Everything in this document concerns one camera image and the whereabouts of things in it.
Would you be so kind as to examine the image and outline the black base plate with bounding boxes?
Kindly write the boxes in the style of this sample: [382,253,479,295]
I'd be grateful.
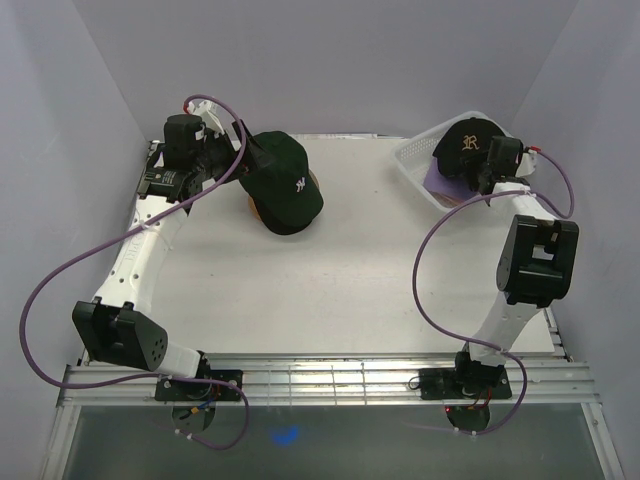
[154,369,244,403]
[419,367,512,400]

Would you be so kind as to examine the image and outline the black cap gold logo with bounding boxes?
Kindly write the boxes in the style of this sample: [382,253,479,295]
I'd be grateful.
[433,117,504,178]

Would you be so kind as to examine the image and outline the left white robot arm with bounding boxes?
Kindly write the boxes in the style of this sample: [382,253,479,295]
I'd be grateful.
[72,114,269,400]

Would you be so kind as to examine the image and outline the purple cap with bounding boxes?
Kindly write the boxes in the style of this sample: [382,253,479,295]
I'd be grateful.
[422,163,476,202]

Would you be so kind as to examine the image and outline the aluminium rail frame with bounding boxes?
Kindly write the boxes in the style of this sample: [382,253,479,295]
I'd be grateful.
[41,355,624,479]

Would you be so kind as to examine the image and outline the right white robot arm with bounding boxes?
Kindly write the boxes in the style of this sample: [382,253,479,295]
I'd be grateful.
[451,136,579,397]

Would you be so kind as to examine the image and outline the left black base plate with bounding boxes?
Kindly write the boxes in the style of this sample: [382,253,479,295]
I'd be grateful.
[154,369,244,403]

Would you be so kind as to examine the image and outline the black NY baseball cap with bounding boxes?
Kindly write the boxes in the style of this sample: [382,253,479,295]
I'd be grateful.
[257,210,313,236]

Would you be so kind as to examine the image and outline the dark green NY cap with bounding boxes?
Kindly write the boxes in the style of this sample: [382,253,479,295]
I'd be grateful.
[240,131,324,225]

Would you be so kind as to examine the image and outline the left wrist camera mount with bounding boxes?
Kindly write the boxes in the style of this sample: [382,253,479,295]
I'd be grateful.
[183,99,226,134]

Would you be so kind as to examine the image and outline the white plastic basket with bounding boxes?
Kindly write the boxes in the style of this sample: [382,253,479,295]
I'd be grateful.
[392,111,535,212]

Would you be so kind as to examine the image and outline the wooden hat stand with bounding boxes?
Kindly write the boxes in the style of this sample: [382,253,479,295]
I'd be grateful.
[248,171,320,221]

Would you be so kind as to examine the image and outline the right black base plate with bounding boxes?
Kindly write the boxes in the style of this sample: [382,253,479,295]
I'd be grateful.
[419,367,512,400]

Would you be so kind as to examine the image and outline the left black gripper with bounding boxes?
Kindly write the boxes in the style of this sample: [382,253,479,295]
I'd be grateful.
[192,120,274,186]

